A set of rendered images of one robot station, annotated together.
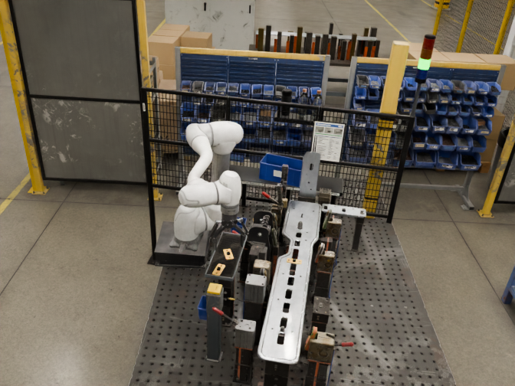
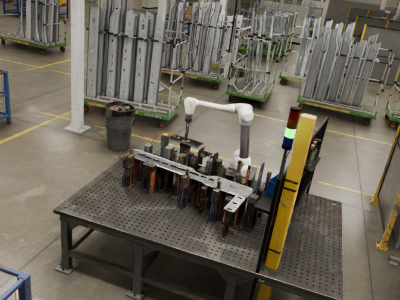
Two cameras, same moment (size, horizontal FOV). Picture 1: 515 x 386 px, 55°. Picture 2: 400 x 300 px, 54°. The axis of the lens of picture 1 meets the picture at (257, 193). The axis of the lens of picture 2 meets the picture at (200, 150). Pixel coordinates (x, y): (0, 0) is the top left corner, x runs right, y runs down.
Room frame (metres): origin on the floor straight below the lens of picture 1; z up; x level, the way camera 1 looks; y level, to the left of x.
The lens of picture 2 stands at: (3.26, -3.60, 2.79)
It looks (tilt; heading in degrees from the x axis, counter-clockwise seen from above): 23 degrees down; 106
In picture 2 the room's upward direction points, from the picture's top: 8 degrees clockwise
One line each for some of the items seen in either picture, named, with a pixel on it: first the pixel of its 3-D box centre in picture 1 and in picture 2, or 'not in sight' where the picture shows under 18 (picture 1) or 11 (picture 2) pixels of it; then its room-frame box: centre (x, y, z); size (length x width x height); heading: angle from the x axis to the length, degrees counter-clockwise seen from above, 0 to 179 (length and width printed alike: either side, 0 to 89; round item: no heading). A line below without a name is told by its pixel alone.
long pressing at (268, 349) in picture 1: (295, 264); (186, 171); (2.17, -0.23, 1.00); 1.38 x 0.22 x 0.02; 172
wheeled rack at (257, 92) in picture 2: not in sight; (256, 64); (1.48, 6.72, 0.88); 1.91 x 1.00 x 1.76; 92
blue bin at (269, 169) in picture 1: (282, 169); (281, 184); (3.11, -0.17, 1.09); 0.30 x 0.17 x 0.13; 72
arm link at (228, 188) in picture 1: (227, 188); (190, 105); (2.00, 0.14, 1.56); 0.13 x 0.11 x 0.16; 115
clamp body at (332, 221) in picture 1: (331, 243); (213, 205); (2.57, -0.49, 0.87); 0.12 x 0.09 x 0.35; 82
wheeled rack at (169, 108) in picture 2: not in sight; (133, 72); (-0.37, 3.44, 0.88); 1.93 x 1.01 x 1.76; 7
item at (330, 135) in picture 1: (327, 141); not in sight; (3.18, -0.47, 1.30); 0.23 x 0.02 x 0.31; 82
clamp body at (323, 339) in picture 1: (318, 364); (128, 170); (1.58, -0.33, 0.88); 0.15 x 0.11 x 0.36; 82
